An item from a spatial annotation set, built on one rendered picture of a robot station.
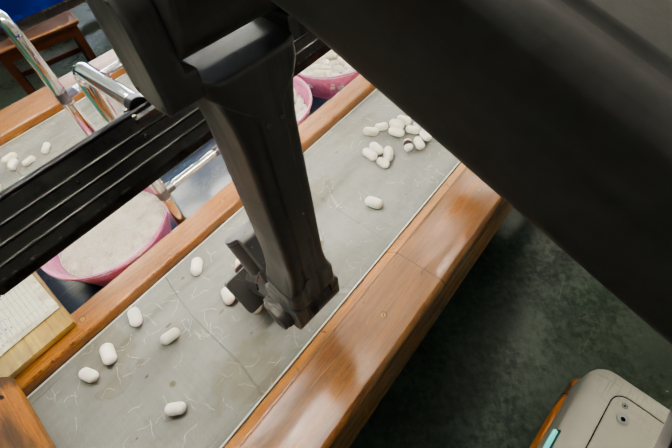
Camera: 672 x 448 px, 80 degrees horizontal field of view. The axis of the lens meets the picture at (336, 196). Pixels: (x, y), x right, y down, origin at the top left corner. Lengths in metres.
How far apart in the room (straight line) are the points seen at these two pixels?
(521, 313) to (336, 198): 0.93
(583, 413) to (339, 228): 0.75
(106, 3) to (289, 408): 0.55
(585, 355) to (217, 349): 1.19
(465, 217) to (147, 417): 0.61
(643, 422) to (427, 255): 0.72
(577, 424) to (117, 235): 1.11
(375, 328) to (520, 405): 0.87
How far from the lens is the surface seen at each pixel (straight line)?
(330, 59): 1.23
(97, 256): 0.95
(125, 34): 0.21
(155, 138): 0.52
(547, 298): 1.63
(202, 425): 0.70
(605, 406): 1.24
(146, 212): 0.96
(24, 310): 0.89
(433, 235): 0.75
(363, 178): 0.86
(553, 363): 1.54
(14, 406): 0.76
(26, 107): 1.41
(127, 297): 0.81
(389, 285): 0.69
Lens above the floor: 1.38
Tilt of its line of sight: 51 degrees down
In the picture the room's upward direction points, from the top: 9 degrees counter-clockwise
